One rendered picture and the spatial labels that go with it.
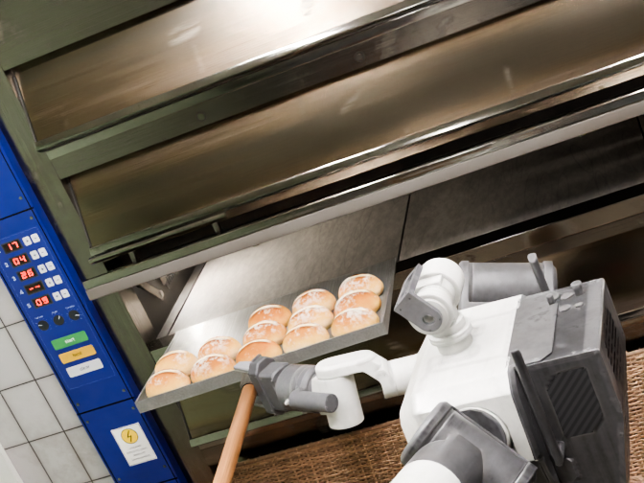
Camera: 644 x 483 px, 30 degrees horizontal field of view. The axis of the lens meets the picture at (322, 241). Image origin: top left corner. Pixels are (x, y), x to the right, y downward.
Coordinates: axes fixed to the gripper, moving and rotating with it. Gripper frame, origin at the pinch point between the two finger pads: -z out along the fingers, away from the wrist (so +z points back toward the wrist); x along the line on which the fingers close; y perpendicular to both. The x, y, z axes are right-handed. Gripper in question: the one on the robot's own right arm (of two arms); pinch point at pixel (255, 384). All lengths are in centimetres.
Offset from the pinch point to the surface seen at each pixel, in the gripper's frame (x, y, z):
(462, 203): -2, -75, -1
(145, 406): -0.6, 9.5, -25.8
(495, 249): -4, -56, 20
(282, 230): 20.8, -24.0, -2.5
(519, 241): -4, -59, 25
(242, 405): 1.4, 8.5, 5.6
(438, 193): -2, -82, -13
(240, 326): -1.5, -21.8, -27.7
